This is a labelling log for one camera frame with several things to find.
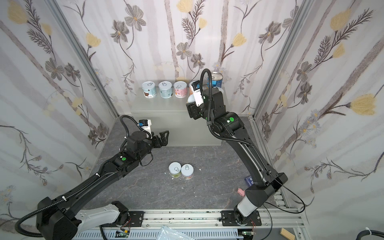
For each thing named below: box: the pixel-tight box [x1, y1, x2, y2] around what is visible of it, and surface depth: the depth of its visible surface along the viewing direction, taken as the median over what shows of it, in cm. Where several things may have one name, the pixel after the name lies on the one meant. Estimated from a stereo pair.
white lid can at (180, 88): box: [173, 81, 188, 99], surface depth 82 cm
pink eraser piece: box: [237, 187, 245, 197], surface depth 83 cm
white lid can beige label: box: [180, 163, 194, 180], surface depth 88 cm
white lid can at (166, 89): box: [158, 81, 173, 99], surface depth 82 cm
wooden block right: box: [279, 227, 296, 240], surface depth 70 cm
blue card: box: [244, 175, 254, 187], surface depth 88 cm
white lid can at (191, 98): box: [186, 94, 196, 104], surface depth 66 cm
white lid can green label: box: [168, 161, 182, 179], surface depth 88 cm
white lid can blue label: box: [141, 81, 157, 99], surface depth 82 cm
